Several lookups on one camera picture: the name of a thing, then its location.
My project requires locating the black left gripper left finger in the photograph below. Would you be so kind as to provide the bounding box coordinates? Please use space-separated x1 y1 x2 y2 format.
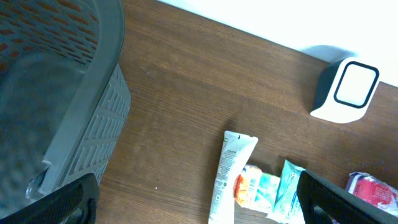
1 173 100 224

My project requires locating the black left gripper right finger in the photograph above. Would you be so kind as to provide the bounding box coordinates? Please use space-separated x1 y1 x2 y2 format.
297 170 397 224

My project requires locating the green wet wipes pack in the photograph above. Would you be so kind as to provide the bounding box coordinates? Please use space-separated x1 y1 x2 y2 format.
267 160 305 224

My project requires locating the red purple tissue pack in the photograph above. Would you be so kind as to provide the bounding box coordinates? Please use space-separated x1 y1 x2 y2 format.
345 172 397 217

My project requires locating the white barcode scanner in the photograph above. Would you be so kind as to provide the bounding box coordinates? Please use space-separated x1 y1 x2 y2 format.
310 57 380 124

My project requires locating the small teal tissue pack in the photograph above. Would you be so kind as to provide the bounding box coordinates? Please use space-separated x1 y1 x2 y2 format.
254 173 280 214

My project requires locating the small orange box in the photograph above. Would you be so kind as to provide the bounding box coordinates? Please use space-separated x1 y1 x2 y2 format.
234 164 262 208

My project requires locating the white cream tube gold cap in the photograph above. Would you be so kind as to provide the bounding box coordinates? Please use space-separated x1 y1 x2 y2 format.
208 131 258 224

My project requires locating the grey plastic basket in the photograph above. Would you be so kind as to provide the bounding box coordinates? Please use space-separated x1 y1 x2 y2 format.
1 0 131 217

